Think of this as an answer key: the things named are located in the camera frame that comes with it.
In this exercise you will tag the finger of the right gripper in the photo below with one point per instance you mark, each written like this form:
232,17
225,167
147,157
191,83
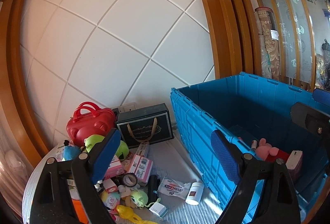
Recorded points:
322,96

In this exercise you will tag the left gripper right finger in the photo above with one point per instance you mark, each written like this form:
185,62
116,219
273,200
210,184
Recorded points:
278,202

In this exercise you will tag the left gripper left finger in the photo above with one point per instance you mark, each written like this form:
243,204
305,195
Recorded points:
52,201

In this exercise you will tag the pink pig plush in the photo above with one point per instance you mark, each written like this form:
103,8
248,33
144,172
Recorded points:
268,153

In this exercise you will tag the orange plush toy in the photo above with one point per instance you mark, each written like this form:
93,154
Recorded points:
80,211

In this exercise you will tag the blue plastic storage crate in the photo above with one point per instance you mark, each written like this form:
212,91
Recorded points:
247,108

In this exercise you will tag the yellow plastic toy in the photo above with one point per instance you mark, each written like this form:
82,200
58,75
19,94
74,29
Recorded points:
128,213

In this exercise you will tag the pink medicine box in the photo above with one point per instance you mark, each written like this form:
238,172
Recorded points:
114,169

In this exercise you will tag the rolled patterned carpet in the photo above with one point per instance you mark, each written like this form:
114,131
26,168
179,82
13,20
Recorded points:
269,43

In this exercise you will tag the black tape roll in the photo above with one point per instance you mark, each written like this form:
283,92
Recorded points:
130,180

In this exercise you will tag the white medicine bottle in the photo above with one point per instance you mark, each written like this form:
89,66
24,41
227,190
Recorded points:
195,193

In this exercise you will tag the green alien plush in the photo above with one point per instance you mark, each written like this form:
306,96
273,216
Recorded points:
139,199

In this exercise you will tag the green plush toy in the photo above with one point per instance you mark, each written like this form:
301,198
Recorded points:
121,153

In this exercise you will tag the red toy suitcase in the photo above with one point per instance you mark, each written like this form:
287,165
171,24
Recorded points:
89,119

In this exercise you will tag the pink white carton box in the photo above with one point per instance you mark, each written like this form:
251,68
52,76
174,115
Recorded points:
141,167

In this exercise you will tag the black rectangular case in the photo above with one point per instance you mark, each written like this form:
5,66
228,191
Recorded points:
153,185

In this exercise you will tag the small white box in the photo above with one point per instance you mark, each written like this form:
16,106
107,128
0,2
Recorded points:
158,209

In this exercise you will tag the white wipes packet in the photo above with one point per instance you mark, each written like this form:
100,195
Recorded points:
172,188

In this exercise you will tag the wooden glass partition screen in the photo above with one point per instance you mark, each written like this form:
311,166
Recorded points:
294,24

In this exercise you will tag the black gift bag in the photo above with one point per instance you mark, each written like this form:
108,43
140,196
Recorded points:
150,124

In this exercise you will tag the wall power socket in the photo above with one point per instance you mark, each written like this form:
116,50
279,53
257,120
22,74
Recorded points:
125,108

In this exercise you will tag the wooden door frame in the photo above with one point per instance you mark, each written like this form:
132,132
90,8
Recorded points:
56,54

